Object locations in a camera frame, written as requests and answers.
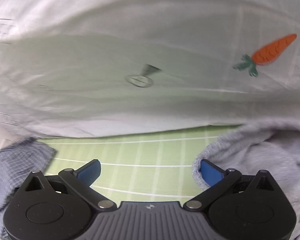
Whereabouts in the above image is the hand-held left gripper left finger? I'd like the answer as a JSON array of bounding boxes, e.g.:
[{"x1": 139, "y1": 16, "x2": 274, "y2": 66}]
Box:
[{"x1": 21, "y1": 159, "x2": 117, "y2": 212}]

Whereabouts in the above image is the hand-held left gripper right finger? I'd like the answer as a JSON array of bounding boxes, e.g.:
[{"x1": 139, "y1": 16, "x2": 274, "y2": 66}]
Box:
[{"x1": 183, "y1": 159, "x2": 284, "y2": 212}]

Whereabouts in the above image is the grey sweatshirt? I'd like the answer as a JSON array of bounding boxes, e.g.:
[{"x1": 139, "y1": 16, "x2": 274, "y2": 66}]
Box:
[{"x1": 192, "y1": 120, "x2": 300, "y2": 240}]

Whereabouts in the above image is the green grid bed sheet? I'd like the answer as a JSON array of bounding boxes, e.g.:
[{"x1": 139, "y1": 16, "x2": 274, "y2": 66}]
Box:
[{"x1": 37, "y1": 124, "x2": 243, "y2": 202}]

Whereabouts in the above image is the blue plaid shirt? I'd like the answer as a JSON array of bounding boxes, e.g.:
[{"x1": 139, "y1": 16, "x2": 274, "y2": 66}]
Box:
[{"x1": 0, "y1": 136, "x2": 58, "y2": 240}]

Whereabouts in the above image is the grey carrot print quilt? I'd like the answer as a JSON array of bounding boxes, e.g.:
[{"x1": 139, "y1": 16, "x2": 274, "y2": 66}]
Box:
[{"x1": 0, "y1": 0, "x2": 300, "y2": 140}]

